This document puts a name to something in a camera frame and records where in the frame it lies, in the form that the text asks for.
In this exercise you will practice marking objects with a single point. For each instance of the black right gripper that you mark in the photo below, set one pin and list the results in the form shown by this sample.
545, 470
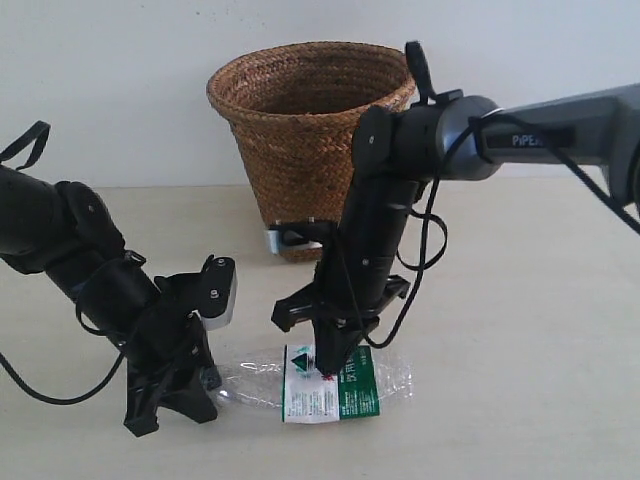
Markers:
352, 282

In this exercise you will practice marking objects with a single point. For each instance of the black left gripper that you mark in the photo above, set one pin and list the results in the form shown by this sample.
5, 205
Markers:
169, 364

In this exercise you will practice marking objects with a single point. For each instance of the crushed clear plastic bottle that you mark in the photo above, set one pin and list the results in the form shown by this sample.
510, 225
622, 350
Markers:
285, 382

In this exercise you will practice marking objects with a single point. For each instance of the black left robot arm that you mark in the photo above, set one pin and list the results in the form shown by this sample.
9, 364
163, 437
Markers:
65, 231

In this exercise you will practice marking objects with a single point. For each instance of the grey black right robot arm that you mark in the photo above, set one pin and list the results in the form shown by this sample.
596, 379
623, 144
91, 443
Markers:
401, 158

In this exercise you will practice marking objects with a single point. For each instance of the brown woven wicker basket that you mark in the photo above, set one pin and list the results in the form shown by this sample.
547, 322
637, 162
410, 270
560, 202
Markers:
292, 110

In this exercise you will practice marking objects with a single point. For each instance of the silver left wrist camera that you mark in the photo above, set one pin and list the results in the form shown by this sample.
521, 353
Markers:
209, 293

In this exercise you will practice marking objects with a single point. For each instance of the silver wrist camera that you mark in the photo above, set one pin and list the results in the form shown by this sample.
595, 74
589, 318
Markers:
309, 234
209, 293

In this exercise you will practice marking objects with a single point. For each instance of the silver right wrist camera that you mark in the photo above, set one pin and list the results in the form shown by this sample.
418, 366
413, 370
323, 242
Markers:
309, 234

